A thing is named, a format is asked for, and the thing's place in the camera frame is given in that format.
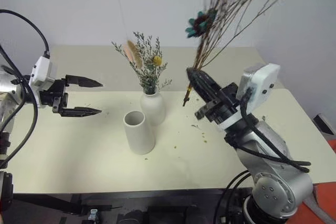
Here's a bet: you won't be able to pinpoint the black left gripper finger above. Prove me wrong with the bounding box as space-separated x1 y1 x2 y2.
65 74 104 89
52 106 103 118

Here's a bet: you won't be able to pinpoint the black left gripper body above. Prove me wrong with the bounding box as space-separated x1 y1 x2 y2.
38 77 70 114

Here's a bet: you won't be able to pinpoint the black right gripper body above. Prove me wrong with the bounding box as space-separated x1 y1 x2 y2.
194 82 241 124

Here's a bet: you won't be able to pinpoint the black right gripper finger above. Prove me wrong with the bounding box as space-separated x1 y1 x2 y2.
189 67 223 94
185 68 220 103

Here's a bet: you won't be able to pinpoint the dried bouquet with teal flower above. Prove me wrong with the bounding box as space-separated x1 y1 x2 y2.
182 0 319 108

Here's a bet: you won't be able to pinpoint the white bottle-shaped vase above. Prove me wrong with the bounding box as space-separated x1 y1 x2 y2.
139 87 167 127

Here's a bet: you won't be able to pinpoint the dried bouquet with yellow ball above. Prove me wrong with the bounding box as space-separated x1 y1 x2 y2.
111 31 173 95

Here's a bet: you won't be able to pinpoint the white cylinder vase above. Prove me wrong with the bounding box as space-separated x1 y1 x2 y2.
123 110 156 155

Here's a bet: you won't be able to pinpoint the black box beside table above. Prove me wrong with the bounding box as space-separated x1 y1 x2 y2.
313 113 336 154

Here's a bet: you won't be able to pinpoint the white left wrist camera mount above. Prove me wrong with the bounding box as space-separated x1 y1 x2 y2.
28 55 57 95

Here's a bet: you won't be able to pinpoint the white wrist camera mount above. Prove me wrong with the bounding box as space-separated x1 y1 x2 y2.
218 62 280 132
28 55 57 95

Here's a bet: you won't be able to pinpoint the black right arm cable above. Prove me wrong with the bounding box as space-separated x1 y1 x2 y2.
224 87 312 174

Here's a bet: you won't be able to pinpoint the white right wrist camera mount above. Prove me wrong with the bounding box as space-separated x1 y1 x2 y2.
218 62 280 132

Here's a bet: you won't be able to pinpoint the black frame under table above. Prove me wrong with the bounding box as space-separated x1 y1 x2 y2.
12 193 123 217

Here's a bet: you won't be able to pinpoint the black cables at robot base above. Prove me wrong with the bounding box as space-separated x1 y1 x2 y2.
213 170 253 224

